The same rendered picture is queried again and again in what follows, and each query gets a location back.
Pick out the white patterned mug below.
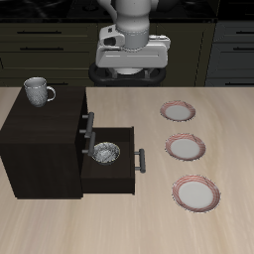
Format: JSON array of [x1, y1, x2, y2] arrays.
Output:
[[23, 76, 57, 108]]

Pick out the white patterned bowl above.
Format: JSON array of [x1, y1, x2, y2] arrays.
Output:
[[91, 141, 121, 166]]

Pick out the grey kitchen cupboards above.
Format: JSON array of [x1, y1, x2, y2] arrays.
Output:
[[204, 20, 254, 88]]

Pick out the black kitchen countertop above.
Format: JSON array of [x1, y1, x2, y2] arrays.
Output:
[[0, 0, 254, 24]]

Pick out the flat black base plate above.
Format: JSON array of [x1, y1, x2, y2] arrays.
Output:
[[87, 62, 167, 87]]

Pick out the dark kitchen cupboards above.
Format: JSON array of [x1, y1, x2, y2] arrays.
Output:
[[0, 20, 216, 88]]

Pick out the dark wooden cabinet drawer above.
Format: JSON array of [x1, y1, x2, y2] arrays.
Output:
[[76, 98, 95, 139], [80, 126, 147, 196], [78, 130, 97, 158]]

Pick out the dark wooden cabinet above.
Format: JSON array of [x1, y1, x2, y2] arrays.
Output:
[[0, 85, 90, 199]]

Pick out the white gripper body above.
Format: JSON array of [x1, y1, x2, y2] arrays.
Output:
[[95, 34, 172, 69]]

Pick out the red rimmed white plate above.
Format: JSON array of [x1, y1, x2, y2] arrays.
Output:
[[159, 99, 196, 123], [171, 174, 222, 213], [165, 132, 207, 162]]

